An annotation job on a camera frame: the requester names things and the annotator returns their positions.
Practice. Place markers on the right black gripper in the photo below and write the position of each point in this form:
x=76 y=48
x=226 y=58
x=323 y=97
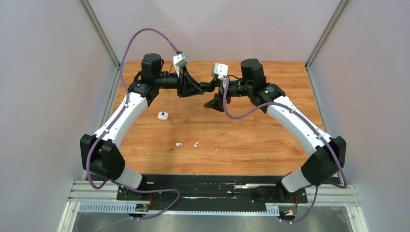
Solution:
x=216 y=103

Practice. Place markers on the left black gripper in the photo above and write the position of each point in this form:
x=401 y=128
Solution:
x=187 y=86

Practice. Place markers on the white earbud charging case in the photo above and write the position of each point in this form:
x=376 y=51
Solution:
x=163 y=116

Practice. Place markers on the black earbud charging case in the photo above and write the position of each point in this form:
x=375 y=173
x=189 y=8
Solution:
x=209 y=86

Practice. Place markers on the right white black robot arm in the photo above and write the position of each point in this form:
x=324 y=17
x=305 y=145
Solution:
x=326 y=153

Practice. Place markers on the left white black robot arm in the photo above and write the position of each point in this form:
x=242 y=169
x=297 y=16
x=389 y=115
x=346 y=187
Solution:
x=100 y=153

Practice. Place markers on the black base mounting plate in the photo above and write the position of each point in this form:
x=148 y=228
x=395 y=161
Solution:
x=174 y=181

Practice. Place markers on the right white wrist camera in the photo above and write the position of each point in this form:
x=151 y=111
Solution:
x=220 y=72

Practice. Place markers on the left aluminium corner post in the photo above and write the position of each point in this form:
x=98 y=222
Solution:
x=100 y=32

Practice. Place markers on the aluminium corner post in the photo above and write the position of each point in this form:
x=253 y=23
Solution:
x=100 y=32
x=327 y=31

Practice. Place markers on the aluminium frame rail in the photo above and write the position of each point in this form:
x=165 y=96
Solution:
x=325 y=195

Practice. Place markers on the white slotted cable duct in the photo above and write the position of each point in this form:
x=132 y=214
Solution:
x=131 y=208

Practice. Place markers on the right aluminium corner post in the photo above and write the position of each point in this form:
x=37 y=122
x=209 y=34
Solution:
x=327 y=31

